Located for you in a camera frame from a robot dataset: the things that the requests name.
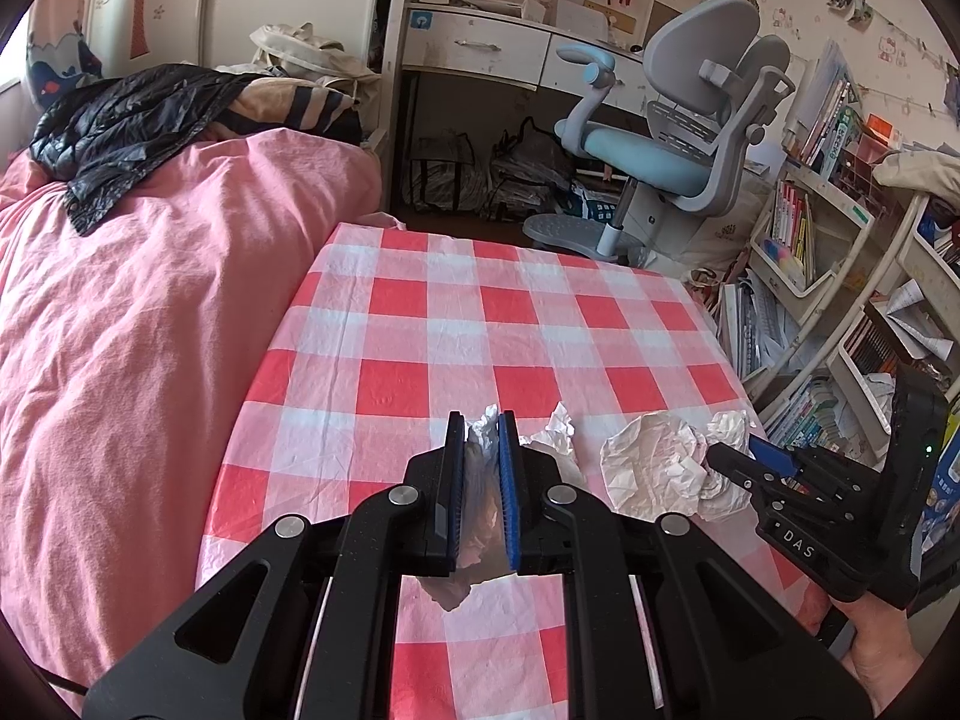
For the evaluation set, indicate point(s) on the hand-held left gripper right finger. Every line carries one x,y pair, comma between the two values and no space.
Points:
510,510

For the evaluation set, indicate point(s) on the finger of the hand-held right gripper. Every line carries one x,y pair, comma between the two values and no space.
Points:
772,457
739,476

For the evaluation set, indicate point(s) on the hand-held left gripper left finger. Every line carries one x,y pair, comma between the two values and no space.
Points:
455,495

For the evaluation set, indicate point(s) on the white tissue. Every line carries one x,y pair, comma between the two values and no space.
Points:
481,431
727,427
652,465

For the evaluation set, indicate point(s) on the person's right hand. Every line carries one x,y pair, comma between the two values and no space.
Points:
885,652

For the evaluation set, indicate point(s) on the row of colourful paperbacks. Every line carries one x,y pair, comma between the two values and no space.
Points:
802,420

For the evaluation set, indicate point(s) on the blue snack package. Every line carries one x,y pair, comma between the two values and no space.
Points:
946,495

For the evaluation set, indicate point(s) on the stack of spiral notebooks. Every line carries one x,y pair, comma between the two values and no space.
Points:
750,322

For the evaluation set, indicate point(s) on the row of dark-spined books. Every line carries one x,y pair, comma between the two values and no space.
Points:
870,345

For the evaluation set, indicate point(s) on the red checkered tablecloth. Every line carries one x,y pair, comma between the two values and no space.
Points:
420,330

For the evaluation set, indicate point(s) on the white tiered book rack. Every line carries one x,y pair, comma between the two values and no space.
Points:
780,281
904,255

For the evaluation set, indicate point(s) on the loose white papers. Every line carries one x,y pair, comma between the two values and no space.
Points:
919,322

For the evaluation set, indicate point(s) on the white tote bag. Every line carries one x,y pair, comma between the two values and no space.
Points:
720,232

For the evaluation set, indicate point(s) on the row of red-spined books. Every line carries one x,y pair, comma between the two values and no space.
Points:
791,225

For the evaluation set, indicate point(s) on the clear plastic bag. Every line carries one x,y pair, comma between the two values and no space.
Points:
532,172
442,172

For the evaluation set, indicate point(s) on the cream cloth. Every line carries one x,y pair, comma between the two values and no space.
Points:
922,169

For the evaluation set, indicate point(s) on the pink duvet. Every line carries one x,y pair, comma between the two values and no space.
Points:
150,360

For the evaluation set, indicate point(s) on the tall leaning workbooks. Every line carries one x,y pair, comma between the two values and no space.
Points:
825,105

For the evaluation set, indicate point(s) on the grey desk chair blue seat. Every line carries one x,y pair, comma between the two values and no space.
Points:
697,45

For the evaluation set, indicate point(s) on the beige striped pillow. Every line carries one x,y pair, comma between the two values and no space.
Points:
300,105

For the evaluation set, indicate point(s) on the white desk with drawers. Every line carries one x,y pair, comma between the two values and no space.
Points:
472,45

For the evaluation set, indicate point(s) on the beige canvas bag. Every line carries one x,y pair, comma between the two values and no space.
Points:
300,49

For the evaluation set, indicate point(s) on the black puffer jacket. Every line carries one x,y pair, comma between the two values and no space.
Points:
135,120

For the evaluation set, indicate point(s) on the white wardrobe with tree decal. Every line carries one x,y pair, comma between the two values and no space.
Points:
262,0

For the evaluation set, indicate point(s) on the pink printed curtain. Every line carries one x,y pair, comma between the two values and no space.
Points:
60,37

